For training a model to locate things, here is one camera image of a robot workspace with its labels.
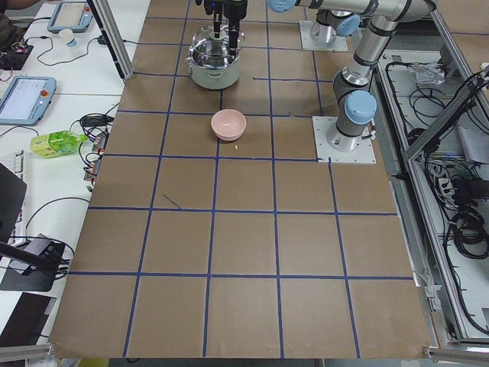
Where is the pink bowl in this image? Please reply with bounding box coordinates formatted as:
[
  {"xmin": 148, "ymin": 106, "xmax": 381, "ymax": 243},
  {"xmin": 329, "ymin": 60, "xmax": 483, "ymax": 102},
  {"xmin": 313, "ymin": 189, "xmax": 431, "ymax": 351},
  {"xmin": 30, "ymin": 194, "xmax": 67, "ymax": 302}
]
[{"xmin": 210, "ymin": 109, "xmax": 247, "ymax": 141}]

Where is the white cooking pot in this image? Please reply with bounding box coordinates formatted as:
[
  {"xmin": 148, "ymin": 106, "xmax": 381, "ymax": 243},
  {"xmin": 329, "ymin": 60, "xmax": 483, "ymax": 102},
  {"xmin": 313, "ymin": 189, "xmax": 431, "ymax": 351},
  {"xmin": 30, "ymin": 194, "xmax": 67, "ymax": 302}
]
[{"xmin": 186, "ymin": 50, "xmax": 241, "ymax": 90}]

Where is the paper cup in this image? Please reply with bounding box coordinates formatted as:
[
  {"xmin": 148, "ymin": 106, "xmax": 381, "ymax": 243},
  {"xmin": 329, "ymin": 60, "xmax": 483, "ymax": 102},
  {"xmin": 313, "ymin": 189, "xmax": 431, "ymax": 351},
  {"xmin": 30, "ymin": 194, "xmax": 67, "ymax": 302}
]
[{"xmin": 59, "ymin": 28, "xmax": 78, "ymax": 48}]

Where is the glass pot lid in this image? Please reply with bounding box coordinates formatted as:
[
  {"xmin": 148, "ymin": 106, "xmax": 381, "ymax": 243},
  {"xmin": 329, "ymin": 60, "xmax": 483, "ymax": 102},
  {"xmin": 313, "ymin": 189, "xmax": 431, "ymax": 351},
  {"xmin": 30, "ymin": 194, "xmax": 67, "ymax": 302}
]
[{"xmin": 188, "ymin": 25, "xmax": 245, "ymax": 70}]

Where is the blue teach pendant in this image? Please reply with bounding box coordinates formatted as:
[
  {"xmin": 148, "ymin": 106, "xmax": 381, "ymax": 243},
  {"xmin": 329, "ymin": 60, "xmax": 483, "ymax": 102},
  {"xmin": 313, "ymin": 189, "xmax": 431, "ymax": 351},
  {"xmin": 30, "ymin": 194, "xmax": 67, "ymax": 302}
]
[
  {"xmin": 0, "ymin": 76, "xmax": 57, "ymax": 127},
  {"xmin": 47, "ymin": 1, "xmax": 93, "ymax": 34}
]

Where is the lower blue teach pendant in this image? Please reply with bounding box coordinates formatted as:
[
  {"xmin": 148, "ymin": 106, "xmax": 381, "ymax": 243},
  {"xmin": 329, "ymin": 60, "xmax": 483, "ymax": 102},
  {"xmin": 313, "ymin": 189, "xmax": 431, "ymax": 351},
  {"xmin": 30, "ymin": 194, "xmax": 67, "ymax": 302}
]
[{"xmin": 0, "ymin": 76, "xmax": 57, "ymax": 127}]

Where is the aluminium frame post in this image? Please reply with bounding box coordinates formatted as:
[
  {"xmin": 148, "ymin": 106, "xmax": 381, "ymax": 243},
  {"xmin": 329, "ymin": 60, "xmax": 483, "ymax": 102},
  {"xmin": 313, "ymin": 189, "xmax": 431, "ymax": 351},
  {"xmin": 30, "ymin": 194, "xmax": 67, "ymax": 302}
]
[{"xmin": 87, "ymin": 0, "xmax": 134, "ymax": 80}]

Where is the white keyboard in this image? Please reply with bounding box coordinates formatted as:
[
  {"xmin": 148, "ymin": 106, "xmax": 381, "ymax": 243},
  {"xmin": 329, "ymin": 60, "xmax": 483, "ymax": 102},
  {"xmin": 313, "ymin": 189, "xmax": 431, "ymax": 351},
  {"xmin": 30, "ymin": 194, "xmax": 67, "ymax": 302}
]
[{"xmin": 1, "ymin": 150, "xmax": 26, "ymax": 180}]

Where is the upper blue teach pendant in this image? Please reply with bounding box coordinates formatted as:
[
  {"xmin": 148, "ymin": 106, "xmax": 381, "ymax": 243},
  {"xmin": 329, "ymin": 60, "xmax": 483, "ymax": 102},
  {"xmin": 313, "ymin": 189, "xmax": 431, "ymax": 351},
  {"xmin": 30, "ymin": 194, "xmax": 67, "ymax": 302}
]
[{"xmin": 47, "ymin": 1, "xmax": 93, "ymax": 34}]

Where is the black monitor stand base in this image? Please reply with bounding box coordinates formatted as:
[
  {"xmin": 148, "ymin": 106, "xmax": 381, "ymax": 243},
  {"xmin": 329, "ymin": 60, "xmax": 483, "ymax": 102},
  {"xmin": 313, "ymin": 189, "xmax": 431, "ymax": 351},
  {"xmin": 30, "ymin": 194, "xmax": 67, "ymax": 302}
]
[{"xmin": 1, "ymin": 267, "xmax": 56, "ymax": 292}]

